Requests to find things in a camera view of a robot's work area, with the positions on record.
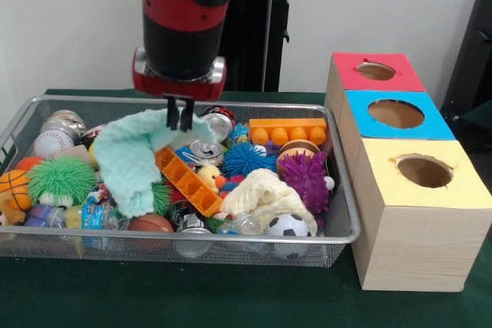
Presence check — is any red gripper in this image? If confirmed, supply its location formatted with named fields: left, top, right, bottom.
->
left=131, top=46, right=228, bottom=132

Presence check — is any cream yellow cloth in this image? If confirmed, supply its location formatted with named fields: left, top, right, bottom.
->
left=219, top=168, right=318, bottom=237

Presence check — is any blue spiky ball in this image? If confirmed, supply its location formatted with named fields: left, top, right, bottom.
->
left=221, top=142, right=278, bottom=179

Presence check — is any purple spiky toy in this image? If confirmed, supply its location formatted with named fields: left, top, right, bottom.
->
left=277, top=150, right=336, bottom=217

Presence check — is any green spiky toy with eyes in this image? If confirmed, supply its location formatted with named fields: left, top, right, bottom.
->
left=26, top=155, right=97, bottom=208

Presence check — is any short orange toy brick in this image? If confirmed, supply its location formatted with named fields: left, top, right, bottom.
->
left=155, top=146, right=224, bottom=218

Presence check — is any small soccer ball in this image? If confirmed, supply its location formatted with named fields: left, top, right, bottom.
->
left=265, top=213, right=312, bottom=237

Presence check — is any silver mesh bin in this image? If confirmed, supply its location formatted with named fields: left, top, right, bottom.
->
left=0, top=94, right=361, bottom=270

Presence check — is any mint green cloth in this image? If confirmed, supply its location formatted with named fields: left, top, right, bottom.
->
left=93, top=108, right=216, bottom=219

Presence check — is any small orange basketball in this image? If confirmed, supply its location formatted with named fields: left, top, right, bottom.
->
left=0, top=169, right=32, bottom=212

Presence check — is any wooden box with three holes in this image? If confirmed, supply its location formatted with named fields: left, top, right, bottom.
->
left=324, top=51, right=492, bottom=293

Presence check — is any black upright panel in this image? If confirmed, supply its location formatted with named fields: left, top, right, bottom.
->
left=440, top=0, right=492, bottom=116

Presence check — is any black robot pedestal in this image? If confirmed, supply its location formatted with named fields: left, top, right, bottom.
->
left=218, top=0, right=308, bottom=93

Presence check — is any long orange toy brick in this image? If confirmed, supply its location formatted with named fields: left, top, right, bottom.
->
left=248, top=117, right=328, bottom=147

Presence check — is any white baseball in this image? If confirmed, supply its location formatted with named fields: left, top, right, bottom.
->
left=33, top=130, right=75, bottom=159

